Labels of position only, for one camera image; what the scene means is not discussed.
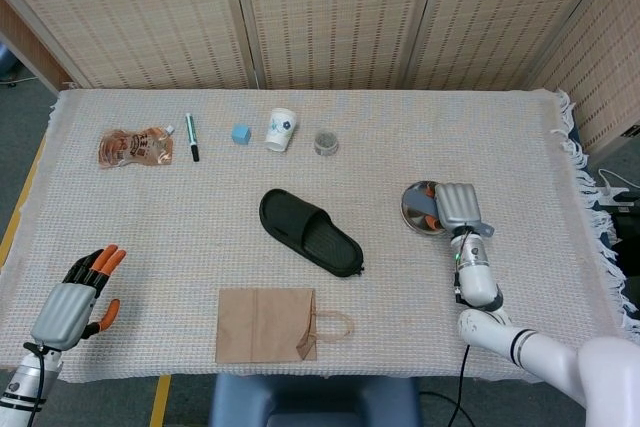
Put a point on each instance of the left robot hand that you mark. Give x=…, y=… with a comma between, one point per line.
x=62, y=312

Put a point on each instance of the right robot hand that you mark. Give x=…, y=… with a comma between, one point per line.
x=457, y=204

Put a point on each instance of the black foam slipper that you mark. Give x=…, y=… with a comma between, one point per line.
x=290, y=212

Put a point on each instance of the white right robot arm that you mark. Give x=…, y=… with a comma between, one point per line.
x=540, y=347

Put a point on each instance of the round stainless steel plate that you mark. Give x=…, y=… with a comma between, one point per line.
x=415, y=227

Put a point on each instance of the small clear lidded jar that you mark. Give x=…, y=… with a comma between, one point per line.
x=326, y=143

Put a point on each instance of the white power strip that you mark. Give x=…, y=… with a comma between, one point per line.
x=612, y=192

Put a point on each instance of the white woven tablecloth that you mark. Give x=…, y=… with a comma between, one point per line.
x=200, y=227

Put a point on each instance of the orange spout pouch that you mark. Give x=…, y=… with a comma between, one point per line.
x=132, y=149

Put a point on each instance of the white floral paper cup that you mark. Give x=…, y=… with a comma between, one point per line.
x=280, y=129

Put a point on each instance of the brown paper bag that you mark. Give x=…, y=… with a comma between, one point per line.
x=260, y=327

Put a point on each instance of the green black marker pen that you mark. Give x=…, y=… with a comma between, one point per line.
x=191, y=134

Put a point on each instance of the light blue cube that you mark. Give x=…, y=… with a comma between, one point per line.
x=241, y=134

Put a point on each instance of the bamboo folding screen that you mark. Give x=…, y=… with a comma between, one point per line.
x=330, y=12

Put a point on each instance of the blue padded seat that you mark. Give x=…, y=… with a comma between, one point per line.
x=310, y=397

